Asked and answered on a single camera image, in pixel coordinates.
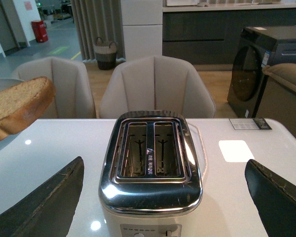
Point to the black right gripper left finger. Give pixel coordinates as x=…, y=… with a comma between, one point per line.
x=48, y=210

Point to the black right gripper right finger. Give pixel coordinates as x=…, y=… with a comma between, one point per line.
x=274, y=198

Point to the brown bread slice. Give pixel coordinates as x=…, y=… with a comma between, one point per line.
x=24, y=103

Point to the label card on table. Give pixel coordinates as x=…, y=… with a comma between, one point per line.
x=249, y=124

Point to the white chrome toaster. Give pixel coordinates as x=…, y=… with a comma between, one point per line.
x=151, y=180

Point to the beige left chair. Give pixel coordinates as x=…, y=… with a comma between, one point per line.
x=73, y=97

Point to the beige chair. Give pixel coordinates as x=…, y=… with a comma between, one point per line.
x=73, y=97
x=157, y=83

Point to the beige sofa armrest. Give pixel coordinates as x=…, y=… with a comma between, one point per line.
x=284, y=74

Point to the dark washing machine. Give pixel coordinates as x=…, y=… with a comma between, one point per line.
x=258, y=47

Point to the beige right chair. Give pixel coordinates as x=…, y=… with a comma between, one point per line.
x=157, y=83

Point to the red cabinet box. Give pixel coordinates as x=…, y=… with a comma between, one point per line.
x=39, y=30

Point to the dark grey kitchen counter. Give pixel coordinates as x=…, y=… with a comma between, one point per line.
x=210, y=36

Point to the grey pleated curtain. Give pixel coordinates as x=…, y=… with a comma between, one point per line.
x=97, y=18

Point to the white pillar cabinet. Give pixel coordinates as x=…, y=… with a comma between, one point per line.
x=142, y=28

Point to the white microwave oven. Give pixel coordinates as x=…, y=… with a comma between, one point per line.
x=170, y=3

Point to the woven basket with handles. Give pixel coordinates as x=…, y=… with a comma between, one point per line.
x=105, y=52

